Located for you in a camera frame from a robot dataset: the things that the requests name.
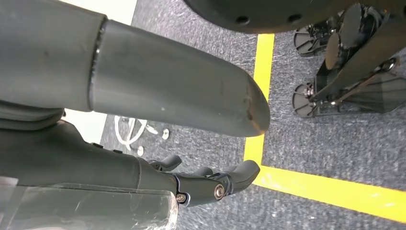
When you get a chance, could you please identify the chrome chair base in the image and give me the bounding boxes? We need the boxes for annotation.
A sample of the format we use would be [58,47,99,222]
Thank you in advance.
[113,115,170,157]

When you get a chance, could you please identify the yellow floor tape square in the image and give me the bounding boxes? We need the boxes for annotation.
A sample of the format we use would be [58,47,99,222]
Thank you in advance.
[243,33,406,224]

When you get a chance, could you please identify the black rounded robot shell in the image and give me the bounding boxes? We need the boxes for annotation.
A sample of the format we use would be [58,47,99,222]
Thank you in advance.
[183,0,406,34]

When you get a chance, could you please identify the clear plastic film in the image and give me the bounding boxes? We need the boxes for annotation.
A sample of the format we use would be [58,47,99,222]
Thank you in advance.
[0,177,179,230]

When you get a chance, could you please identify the black robot leg with foot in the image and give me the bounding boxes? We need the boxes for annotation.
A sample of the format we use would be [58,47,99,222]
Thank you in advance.
[292,19,406,119]
[293,3,386,71]

